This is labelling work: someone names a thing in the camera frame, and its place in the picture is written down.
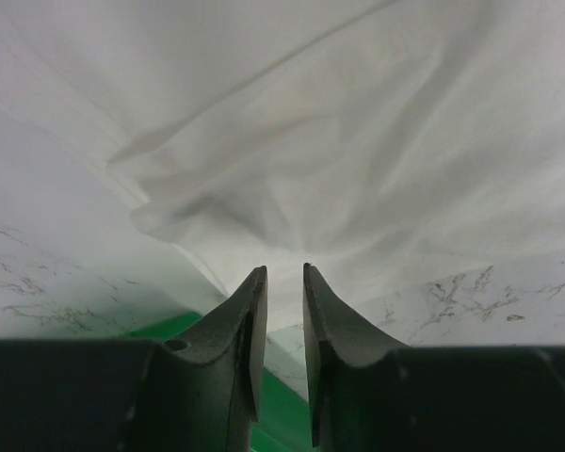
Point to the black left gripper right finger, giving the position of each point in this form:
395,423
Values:
369,392

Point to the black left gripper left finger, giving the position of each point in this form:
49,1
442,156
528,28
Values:
199,390

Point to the white t shirt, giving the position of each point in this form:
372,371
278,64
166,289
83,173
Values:
391,143

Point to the green plastic bin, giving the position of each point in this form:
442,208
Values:
284,422

